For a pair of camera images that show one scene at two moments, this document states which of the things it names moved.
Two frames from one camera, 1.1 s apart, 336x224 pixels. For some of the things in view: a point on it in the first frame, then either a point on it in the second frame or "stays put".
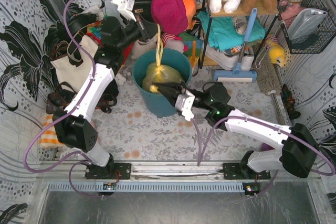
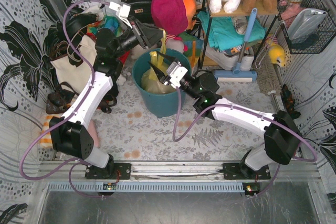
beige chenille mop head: (268, 74) stays put
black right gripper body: (176, 94) -> (168, 76)
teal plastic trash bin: (157, 104) stays put
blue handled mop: (237, 74) stays put
